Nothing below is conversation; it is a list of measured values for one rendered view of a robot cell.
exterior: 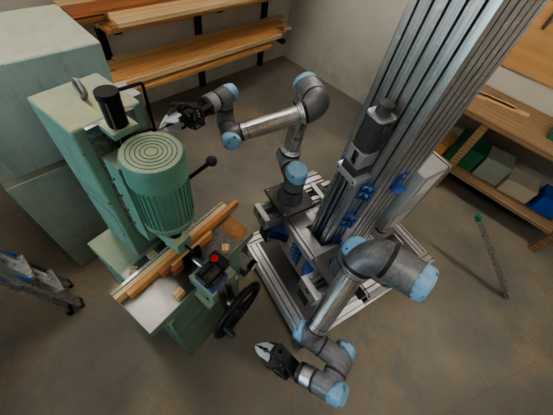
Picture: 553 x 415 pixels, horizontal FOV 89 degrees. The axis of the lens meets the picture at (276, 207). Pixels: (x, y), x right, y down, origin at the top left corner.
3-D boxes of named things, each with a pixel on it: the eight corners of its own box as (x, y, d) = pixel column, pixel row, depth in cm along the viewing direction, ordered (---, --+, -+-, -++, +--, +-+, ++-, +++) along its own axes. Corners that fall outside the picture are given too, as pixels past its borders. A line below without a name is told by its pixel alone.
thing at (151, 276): (132, 299, 111) (129, 296, 108) (128, 296, 111) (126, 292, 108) (238, 206, 144) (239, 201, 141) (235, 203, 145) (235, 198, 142)
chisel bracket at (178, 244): (180, 257, 115) (177, 247, 108) (156, 237, 119) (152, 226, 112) (193, 244, 119) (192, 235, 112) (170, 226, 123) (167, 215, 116)
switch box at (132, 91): (138, 137, 105) (126, 100, 92) (121, 125, 108) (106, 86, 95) (152, 130, 108) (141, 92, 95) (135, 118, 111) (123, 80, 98)
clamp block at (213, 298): (212, 305, 116) (211, 298, 109) (189, 285, 120) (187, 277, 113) (237, 279, 124) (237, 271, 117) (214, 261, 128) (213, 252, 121)
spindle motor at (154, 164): (167, 246, 94) (145, 185, 70) (132, 216, 99) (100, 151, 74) (206, 214, 104) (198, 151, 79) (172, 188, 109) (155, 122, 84)
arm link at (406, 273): (370, 249, 133) (400, 241, 80) (400, 267, 129) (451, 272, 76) (357, 271, 132) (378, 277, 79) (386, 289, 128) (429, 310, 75)
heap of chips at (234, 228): (238, 242, 132) (238, 239, 130) (218, 226, 136) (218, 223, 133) (250, 230, 137) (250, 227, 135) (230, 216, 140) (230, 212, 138)
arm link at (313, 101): (337, 122, 120) (227, 156, 119) (327, 106, 126) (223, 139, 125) (338, 99, 110) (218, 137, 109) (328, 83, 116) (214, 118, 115)
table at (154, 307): (169, 355, 106) (166, 352, 102) (118, 303, 115) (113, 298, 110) (267, 248, 139) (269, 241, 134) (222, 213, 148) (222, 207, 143)
